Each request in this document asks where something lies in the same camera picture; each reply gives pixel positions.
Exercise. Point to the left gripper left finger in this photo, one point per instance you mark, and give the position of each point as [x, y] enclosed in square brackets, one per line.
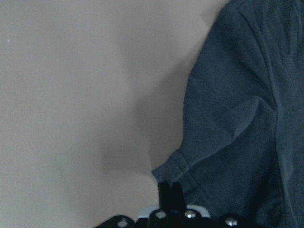
[163, 191]

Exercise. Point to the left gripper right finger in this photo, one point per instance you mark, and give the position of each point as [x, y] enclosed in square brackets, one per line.
[177, 198]

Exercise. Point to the black t-shirt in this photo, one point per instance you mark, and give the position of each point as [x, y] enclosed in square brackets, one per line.
[242, 149]

